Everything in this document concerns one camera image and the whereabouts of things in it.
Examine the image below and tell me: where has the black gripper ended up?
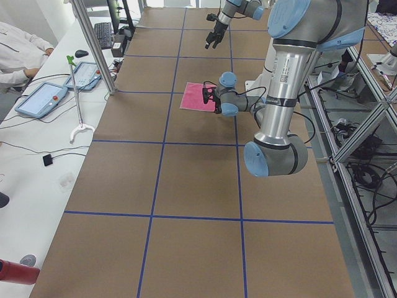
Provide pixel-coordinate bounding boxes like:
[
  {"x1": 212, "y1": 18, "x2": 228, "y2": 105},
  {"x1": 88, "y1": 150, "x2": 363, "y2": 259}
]
[
  {"x1": 202, "y1": 88, "x2": 221, "y2": 112},
  {"x1": 205, "y1": 21, "x2": 228, "y2": 49}
]

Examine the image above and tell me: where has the pink towel with grey back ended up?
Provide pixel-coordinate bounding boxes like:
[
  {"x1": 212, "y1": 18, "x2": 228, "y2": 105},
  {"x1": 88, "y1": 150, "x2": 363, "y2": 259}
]
[{"x1": 179, "y1": 82, "x2": 215, "y2": 112}]

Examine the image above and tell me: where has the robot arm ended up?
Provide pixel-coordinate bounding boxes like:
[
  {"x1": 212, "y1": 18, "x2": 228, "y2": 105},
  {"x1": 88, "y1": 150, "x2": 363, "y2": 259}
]
[
  {"x1": 202, "y1": 1, "x2": 369, "y2": 177},
  {"x1": 205, "y1": 0, "x2": 265, "y2": 49}
]

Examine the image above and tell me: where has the black box on desk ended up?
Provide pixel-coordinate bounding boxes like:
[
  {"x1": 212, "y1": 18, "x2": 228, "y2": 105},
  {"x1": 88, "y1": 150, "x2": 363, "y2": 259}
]
[{"x1": 111, "y1": 34, "x2": 128, "y2": 58}]

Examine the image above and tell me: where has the black keyboard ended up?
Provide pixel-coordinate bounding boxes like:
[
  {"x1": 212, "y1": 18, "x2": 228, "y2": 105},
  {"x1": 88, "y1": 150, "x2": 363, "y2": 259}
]
[{"x1": 94, "y1": 22, "x2": 112, "y2": 49}]

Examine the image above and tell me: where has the far teach pendant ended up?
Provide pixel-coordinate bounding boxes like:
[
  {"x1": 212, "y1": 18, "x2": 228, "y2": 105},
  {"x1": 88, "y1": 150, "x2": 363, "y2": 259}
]
[{"x1": 71, "y1": 61, "x2": 102, "y2": 91}]

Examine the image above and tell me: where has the teach pendant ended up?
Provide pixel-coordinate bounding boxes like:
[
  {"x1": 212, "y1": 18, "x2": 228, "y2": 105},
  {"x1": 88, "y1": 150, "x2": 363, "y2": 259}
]
[
  {"x1": 14, "y1": 83, "x2": 68, "y2": 119},
  {"x1": 71, "y1": 61, "x2": 102, "y2": 91}
]

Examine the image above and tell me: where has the black computer mouse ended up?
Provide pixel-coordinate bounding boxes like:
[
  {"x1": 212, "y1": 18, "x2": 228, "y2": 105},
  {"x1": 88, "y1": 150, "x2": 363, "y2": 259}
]
[{"x1": 74, "y1": 50, "x2": 89, "y2": 58}]

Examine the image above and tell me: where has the near teach pendant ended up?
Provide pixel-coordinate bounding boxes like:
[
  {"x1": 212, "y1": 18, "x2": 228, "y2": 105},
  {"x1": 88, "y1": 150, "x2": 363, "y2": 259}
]
[{"x1": 14, "y1": 83, "x2": 68, "y2": 119}]

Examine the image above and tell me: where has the small black square device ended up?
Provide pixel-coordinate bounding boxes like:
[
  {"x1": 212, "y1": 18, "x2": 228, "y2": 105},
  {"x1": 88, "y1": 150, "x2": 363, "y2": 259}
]
[{"x1": 42, "y1": 154, "x2": 53, "y2": 167}]

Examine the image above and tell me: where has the person in white shirt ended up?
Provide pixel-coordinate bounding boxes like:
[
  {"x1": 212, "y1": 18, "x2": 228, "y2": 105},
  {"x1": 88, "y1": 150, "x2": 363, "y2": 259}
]
[{"x1": 1, "y1": 22, "x2": 55, "y2": 92}]

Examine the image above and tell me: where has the red cylinder object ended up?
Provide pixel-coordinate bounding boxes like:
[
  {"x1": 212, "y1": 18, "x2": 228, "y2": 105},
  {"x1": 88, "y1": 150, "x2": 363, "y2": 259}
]
[{"x1": 0, "y1": 260, "x2": 40, "y2": 285}]

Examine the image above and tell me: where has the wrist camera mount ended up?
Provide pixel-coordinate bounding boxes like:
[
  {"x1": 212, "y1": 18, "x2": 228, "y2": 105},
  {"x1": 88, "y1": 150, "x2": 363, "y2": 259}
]
[{"x1": 206, "y1": 14, "x2": 218, "y2": 22}]

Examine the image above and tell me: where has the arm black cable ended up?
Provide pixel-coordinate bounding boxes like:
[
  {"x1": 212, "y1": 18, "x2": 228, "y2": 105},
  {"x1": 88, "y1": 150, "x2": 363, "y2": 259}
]
[{"x1": 203, "y1": 81, "x2": 316, "y2": 145}]

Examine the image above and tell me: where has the aluminium frame post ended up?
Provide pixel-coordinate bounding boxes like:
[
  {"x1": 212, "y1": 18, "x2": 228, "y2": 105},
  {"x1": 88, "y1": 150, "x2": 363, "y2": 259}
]
[{"x1": 70, "y1": 0, "x2": 116, "y2": 95}]

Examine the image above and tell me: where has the aluminium frame rail structure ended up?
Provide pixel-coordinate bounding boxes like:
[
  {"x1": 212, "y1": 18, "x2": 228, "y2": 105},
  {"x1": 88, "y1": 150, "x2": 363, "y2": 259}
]
[{"x1": 303, "y1": 40, "x2": 396, "y2": 297}]

